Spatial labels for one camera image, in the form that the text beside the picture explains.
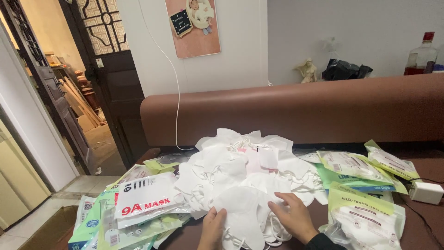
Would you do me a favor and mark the green and blue mask packet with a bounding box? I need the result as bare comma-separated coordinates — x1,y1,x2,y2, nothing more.
315,163,409,195

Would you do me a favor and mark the carved wooden pedestal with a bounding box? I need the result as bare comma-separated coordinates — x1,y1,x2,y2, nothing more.
74,70,100,112

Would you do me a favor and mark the dark metal gate door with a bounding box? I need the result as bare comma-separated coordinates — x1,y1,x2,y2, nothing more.
0,0,95,175

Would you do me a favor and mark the dark wooden door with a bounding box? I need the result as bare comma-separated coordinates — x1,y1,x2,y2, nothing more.
58,0,150,169

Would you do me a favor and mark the heap of mask packets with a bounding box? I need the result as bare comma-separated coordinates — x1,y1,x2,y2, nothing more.
68,152,192,250

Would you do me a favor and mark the white face mask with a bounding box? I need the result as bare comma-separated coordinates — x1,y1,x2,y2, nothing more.
212,187,275,250

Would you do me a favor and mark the person's right hand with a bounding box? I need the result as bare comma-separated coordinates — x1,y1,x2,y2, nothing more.
268,192,318,244

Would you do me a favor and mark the white power adapter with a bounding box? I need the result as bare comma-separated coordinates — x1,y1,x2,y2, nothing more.
409,181,444,205

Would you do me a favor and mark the white cable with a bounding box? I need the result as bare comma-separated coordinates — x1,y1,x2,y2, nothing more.
138,0,195,151

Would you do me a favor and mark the brown cardboard box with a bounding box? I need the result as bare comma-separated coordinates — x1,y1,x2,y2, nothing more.
18,205,79,250

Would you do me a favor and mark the large yellow-green mask packet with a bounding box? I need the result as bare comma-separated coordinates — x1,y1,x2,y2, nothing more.
319,181,406,250

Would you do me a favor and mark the clear yellow-green mask packet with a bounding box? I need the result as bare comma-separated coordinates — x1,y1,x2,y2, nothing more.
317,150,395,185

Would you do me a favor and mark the cream cabinet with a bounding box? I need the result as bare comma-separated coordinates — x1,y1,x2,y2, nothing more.
0,120,52,230

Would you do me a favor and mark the pink photo board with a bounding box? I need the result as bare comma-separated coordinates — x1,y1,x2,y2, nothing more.
164,0,221,59

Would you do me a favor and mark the person's left hand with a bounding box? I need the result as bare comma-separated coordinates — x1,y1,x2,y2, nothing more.
197,206,228,250

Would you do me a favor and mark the glass bottle with red cap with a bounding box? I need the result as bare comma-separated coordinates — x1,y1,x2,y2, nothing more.
404,31,438,76

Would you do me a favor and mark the pile of white masks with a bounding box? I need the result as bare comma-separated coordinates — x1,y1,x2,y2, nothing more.
174,128,329,248

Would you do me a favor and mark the clear empty plastic packet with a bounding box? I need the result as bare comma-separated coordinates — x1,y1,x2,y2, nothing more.
293,149,323,164

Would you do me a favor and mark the stack of wooden planks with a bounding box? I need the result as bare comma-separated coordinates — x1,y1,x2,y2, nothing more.
58,76,105,133

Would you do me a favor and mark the brown padded headboard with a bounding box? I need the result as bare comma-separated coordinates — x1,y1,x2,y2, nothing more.
140,73,444,148

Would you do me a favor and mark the cream figurine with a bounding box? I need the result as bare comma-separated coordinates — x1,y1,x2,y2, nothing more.
296,58,318,84

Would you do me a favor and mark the black plastic bag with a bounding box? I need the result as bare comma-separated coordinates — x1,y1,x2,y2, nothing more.
321,58,374,81

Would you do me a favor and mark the small yellow-green mask packet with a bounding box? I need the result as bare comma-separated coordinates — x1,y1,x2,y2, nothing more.
364,140,421,182

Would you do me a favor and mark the black cable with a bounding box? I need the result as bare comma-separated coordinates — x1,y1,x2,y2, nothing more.
394,174,444,248

